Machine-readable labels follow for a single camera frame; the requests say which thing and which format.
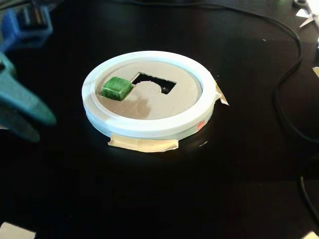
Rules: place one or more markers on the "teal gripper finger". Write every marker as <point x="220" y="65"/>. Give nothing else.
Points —
<point x="17" y="122"/>
<point x="22" y="97"/>

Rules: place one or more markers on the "green square wooden block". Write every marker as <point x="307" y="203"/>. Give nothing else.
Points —
<point x="115" y="87"/>

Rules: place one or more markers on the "beige masking tape piece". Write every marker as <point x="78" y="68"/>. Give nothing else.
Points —
<point x="144" y="145"/>
<point x="221" y="95"/>

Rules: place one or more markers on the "grey disc with cutout holes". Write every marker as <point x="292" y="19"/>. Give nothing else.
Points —
<point x="172" y="102"/>

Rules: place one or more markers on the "silver scissors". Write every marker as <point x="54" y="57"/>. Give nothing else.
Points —
<point x="309" y="18"/>

